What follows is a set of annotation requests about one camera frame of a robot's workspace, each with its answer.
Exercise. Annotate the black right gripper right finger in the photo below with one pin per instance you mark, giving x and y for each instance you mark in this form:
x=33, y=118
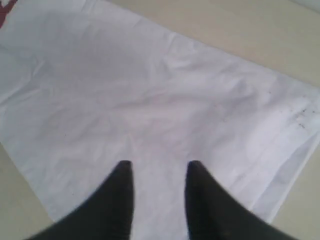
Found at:
x=212, y=213

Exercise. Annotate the white t-shirt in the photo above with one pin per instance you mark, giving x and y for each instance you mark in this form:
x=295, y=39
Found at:
x=85, y=84

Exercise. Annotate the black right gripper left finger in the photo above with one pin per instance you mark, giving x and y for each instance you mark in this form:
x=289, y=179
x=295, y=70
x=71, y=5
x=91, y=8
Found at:
x=105, y=215

